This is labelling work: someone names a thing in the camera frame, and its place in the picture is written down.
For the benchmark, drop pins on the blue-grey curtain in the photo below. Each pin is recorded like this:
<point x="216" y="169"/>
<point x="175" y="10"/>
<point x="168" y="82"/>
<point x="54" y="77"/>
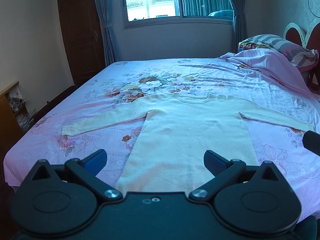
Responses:
<point x="110" y="46"/>
<point x="239" y="23"/>

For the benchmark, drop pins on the wooden side cabinet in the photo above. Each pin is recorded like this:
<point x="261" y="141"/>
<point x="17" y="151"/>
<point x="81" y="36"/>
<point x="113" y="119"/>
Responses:
<point x="10" y="130"/>

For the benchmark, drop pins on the pink floral bed sheet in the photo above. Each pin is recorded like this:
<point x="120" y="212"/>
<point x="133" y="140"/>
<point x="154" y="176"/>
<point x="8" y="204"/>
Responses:
<point x="124" y="82"/>

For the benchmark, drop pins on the pink quilt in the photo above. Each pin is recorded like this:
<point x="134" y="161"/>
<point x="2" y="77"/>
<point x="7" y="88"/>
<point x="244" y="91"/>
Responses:
<point x="273" y="65"/>

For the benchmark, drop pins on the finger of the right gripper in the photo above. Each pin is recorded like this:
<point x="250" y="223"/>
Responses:
<point x="311" y="141"/>

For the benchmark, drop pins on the striped floral pillow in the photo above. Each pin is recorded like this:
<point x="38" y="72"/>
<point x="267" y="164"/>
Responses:
<point x="301" y="58"/>

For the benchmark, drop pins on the right blue-grey curtain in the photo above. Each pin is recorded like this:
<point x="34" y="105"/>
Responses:
<point x="239" y="23"/>

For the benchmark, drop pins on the red white headboard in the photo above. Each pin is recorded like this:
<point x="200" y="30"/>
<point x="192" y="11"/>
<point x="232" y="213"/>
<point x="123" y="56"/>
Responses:
<point x="308" y="40"/>

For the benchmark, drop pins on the left blue-grey curtain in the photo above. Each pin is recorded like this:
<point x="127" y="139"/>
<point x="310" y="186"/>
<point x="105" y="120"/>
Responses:
<point x="110" y="46"/>

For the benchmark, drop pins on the dark wooden door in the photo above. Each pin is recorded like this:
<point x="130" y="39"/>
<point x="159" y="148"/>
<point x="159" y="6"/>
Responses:
<point x="81" y="33"/>

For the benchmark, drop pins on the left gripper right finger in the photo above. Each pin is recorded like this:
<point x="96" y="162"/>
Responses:
<point x="225" y="172"/>

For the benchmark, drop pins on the cream knit sweater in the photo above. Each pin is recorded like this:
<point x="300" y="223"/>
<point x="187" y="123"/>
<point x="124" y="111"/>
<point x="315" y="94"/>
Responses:
<point x="178" y="129"/>

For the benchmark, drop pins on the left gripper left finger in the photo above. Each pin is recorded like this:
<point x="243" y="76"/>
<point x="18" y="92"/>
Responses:
<point x="83" y="172"/>

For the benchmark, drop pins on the window with frame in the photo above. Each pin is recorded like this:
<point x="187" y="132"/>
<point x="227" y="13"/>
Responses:
<point x="142" y="13"/>

